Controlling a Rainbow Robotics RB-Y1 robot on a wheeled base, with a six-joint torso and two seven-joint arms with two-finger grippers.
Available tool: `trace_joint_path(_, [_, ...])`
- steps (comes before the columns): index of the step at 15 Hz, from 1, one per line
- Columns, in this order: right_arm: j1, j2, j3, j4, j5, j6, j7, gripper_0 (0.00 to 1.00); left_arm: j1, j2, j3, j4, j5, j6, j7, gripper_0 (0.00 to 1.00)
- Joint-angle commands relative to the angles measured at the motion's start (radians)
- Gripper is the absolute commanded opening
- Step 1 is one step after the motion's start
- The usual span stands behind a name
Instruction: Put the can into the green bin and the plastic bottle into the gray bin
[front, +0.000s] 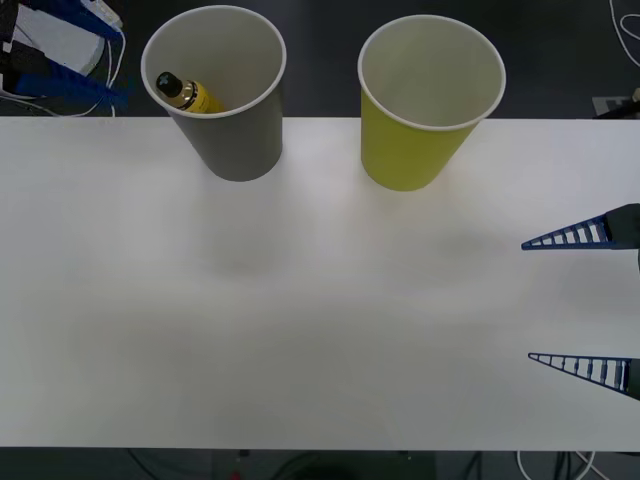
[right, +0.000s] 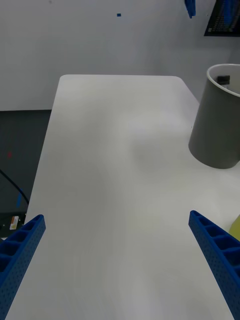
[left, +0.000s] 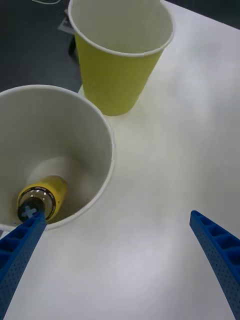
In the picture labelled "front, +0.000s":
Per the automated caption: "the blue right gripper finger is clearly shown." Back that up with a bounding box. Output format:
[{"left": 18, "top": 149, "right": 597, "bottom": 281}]
[
  {"left": 520, "top": 202, "right": 640, "bottom": 252},
  {"left": 527, "top": 352, "right": 640, "bottom": 403}
]

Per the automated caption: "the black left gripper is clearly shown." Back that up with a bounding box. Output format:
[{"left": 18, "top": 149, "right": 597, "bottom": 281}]
[{"left": 0, "top": 0, "right": 130, "bottom": 110}]

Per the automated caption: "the yellow bottle with black cap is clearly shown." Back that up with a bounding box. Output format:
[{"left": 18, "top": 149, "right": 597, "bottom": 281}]
[{"left": 155, "top": 71, "right": 227, "bottom": 115}]

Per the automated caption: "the white round floor base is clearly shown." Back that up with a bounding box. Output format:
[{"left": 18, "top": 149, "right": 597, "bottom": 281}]
[{"left": 9, "top": 4, "right": 106, "bottom": 81}]

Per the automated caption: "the white power strip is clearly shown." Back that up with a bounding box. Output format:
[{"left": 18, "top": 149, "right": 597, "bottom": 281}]
[{"left": 84, "top": 0, "right": 124, "bottom": 30}]

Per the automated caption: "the grey floor outlet plate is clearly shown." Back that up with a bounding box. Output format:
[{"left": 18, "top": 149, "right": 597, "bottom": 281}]
[{"left": 591, "top": 94, "right": 632, "bottom": 120}]

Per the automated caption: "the grey plastic bin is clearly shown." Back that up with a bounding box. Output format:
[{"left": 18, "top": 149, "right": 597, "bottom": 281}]
[{"left": 140, "top": 4, "right": 288, "bottom": 183}]

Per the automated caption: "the yellow-green plastic bin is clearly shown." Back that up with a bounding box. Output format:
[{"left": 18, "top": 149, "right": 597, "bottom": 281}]
[{"left": 356, "top": 13, "right": 507, "bottom": 193}]

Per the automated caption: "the black floor cable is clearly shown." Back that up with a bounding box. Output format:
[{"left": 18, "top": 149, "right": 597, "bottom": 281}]
[
  {"left": 127, "top": 448, "right": 169, "bottom": 480},
  {"left": 462, "top": 449, "right": 501, "bottom": 480}
]

